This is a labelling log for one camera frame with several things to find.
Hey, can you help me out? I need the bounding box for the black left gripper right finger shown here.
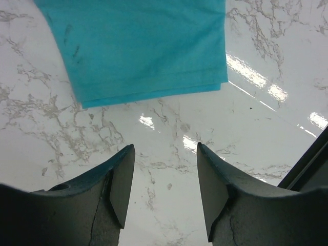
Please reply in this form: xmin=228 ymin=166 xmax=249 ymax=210
xmin=197 ymin=143 xmax=327 ymax=245

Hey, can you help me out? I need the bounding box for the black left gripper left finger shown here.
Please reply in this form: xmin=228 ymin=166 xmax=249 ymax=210
xmin=1 ymin=145 xmax=135 ymax=245

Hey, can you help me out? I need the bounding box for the turquoise t shirt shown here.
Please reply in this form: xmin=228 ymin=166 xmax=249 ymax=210
xmin=35 ymin=0 xmax=228 ymax=108

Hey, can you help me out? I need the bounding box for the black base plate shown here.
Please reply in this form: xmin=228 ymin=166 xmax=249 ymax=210
xmin=278 ymin=129 xmax=328 ymax=192

